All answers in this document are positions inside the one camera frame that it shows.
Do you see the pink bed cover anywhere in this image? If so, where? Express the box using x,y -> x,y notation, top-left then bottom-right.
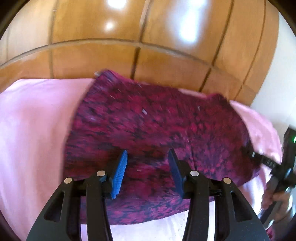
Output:
1,78 -> 282,240

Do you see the wooden panelled headboard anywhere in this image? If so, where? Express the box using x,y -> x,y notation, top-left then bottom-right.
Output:
1,1 -> 279,105

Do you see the red floral knit sweater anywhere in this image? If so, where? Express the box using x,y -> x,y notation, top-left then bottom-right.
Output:
63,70 -> 260,225

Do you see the person's right hand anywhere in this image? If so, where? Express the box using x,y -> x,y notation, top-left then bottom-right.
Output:
261,177 -> 295,222

